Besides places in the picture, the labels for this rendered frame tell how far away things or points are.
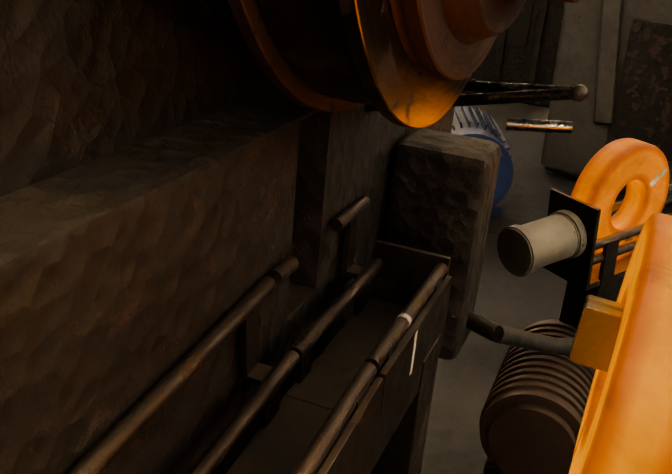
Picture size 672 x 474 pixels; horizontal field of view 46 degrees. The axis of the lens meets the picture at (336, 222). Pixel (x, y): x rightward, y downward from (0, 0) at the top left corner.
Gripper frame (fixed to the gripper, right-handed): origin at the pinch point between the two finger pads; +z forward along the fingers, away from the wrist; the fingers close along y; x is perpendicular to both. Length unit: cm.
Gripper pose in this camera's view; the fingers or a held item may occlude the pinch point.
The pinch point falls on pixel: (653, 349)
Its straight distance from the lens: 40.1
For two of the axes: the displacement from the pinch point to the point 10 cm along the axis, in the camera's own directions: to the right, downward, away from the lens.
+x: 1.3, -9.1, -4.0
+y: 3.8, -3.3, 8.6
